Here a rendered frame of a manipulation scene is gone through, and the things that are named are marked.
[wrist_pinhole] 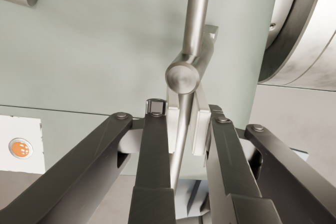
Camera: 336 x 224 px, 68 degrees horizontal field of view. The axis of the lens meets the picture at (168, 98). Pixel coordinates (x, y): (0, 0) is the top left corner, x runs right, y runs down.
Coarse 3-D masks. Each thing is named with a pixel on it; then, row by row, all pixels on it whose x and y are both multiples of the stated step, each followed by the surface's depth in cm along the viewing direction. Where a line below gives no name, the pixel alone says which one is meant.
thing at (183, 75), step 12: (204, 36) 19; (216, 36) 24; (204, 48) 17; (180, 60) 15; (192, 60) 15; (204, 60) 16; (168, 72) 15; (180, 72) 15; (192, 72) 14; (168, 84) 15; (180, 84) 15; (192, 84) 15
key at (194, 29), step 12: (192, 0) 14; (204, 0) 14; (192, 12) 14; (204, 12) 14; (192, 24) 15; (192, 36) 15; (192, 48) 15; (180, 96) 17; (192, 96) 18; (180, 108) 18; (180, 120) 18; (180, 132) 19; (180, 144) 19; (180, 156) 19
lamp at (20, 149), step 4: (12, 144) 29; (16, 144) 29; (20, 144) 29; (24, 144) 29; (12, 148) 29; (16, 148) 29; (20, 148) 29; (24, 148) 29; (28, 148) 30; (16, 152) 30; (20, 152) 30; (24, 152) 30; (28, 152) 30
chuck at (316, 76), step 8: (328, 48) 29; (320, 56) 30; (328, 56) 30; (312, 64) 31; (320, 64) 31; (328, 64) 31; (304, 72) 33; (312, 72) 33; (320, 72) 32; (328, 72) 32; (296, 80) 35; (304, 80) 35; (312, 80) 35; (320, 80) 34; (328, 80) 34; (320, 88) 39; (328, 88) 38
